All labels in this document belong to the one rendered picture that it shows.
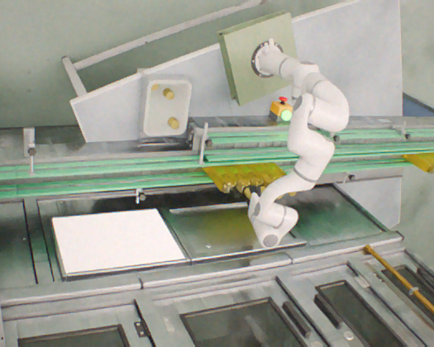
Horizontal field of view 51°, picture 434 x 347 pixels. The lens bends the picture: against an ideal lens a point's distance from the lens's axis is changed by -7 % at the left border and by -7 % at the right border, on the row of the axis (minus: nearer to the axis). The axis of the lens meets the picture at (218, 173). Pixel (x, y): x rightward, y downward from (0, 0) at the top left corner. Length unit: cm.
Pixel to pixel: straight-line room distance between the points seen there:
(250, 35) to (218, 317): 107
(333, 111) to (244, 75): 57
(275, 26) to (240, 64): 21
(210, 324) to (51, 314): 47
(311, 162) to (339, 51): 94
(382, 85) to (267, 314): 142
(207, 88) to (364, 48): 82
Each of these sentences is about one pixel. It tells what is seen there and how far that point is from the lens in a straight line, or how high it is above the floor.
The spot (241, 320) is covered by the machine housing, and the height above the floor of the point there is 159.
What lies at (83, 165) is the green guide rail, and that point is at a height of 91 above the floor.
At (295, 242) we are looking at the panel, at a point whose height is 131.
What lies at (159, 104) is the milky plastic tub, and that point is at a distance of 194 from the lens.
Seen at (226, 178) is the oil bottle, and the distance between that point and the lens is 184.
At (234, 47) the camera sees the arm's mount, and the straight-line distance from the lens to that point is 192.
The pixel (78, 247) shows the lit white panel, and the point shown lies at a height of 118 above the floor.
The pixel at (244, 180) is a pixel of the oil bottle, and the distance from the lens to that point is 186.
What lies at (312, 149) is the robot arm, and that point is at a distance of 144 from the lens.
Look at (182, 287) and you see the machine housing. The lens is 156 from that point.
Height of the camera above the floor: 248
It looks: 52 degrees down
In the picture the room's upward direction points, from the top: 139 degrees clockwise
